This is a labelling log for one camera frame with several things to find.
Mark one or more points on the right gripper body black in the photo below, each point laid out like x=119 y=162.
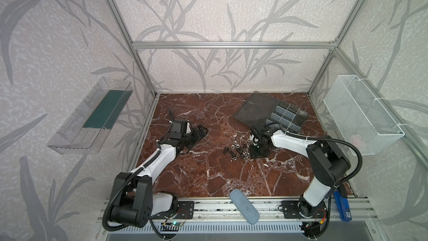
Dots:
x=256 y=145

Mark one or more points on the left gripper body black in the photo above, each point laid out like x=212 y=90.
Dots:
x=194 y=133

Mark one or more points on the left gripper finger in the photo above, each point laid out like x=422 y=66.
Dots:
x=199 y=130
x=197 y=135

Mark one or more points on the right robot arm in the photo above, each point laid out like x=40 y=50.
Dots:
x=328 y=162

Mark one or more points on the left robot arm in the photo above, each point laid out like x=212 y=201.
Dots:
x=132 y=201

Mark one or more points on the grey plastic organizer box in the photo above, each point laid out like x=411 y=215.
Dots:
x=262 y=110

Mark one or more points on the blue box cutter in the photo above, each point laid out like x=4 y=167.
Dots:
x=342 y=204

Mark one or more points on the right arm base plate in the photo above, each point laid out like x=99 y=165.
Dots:
x=294 y=209

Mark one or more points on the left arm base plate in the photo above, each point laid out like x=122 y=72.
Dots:
x=182 y=210

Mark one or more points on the clear plastic wall tray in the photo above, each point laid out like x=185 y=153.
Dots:
x=90 y=124

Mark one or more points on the white wire mesh basket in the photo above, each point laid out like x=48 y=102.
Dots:
x=360 y=117

